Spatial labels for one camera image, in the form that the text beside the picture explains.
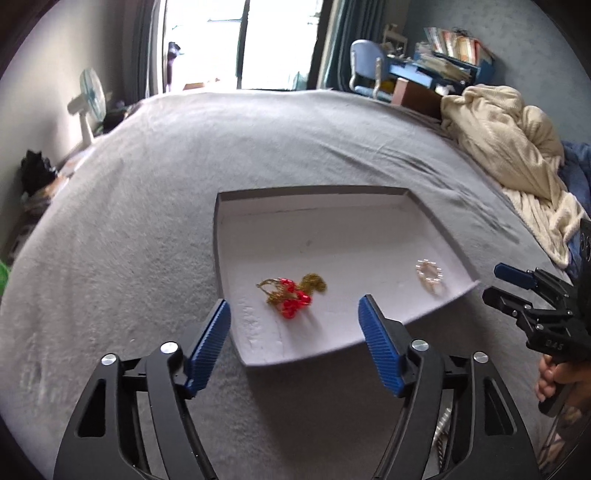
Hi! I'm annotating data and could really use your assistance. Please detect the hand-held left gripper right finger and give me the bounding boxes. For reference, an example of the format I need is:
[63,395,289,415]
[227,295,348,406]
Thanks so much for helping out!
[359,294,541,480]

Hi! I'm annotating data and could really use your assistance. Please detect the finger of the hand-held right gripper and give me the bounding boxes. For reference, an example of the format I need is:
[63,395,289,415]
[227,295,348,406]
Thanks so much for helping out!
[481,286,544,326]
[493,262,576,302]

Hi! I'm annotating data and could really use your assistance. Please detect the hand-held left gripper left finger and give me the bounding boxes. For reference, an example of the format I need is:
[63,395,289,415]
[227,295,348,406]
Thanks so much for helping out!
[53,299,232,480]

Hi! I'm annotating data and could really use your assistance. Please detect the white pearl bracelet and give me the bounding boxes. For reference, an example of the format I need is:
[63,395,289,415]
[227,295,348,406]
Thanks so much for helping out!
[414,259,445,296]

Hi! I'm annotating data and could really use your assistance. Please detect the red and gold beaded jewelry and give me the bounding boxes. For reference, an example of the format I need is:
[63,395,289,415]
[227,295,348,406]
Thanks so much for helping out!
[256,273,328,319]

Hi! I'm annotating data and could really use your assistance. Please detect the grey shallow cardboard tray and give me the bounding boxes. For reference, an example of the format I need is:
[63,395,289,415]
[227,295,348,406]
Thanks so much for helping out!
[213,185,481,368]

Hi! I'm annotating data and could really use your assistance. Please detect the person's right hand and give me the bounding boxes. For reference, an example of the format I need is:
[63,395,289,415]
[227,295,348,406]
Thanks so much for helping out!
[536,356,591,404]

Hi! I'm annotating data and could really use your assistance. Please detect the blue duvet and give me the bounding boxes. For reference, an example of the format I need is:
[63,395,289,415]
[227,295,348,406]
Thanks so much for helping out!
[558,141,591,197]

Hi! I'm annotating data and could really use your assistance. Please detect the cream fleece blanket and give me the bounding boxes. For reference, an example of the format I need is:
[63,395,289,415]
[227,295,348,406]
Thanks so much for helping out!
[440,84,586,269]

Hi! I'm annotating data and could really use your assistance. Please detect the grey bed cover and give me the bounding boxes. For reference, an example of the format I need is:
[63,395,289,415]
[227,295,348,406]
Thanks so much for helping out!
[0,90,575,480]

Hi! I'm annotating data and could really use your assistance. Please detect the brown wooden cabinet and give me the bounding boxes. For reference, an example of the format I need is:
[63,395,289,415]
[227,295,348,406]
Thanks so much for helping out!
[392,78,445,119]

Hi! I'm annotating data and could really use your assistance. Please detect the blue desk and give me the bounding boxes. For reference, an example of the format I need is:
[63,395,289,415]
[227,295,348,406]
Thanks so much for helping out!
[388,59,496,96]

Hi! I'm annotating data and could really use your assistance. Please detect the pile of papers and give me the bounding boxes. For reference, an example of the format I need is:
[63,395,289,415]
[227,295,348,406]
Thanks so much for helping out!
[413,42,477,80]

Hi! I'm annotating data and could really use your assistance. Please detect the row of upright books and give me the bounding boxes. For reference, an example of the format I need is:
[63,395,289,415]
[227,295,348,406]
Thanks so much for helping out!
[422,26,496,64]

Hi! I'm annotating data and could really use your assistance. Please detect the black bag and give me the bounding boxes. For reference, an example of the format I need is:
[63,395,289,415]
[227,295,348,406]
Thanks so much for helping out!
[20,150,59,195]

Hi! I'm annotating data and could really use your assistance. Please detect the white small shelf rack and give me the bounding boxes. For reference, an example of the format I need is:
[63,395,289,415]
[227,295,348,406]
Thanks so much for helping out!
[382,23,410,57]

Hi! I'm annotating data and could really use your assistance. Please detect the blue desk chair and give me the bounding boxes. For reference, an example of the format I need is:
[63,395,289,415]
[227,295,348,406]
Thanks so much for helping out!
[348,39,394,100]

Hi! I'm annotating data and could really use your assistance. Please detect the white standing fan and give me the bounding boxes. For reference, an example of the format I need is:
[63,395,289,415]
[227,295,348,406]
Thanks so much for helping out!
[67,68,108,147]

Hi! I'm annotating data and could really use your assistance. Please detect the teal curtain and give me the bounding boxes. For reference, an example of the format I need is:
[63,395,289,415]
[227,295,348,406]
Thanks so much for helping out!
[318,0,387,91]

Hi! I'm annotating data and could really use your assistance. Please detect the dark curtain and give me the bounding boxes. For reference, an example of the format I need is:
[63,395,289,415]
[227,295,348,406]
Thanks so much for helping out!
[124,0,163,100]

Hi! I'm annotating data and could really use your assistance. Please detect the bright window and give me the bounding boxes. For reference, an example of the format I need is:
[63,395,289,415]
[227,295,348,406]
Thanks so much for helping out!
[161,0,325,94]

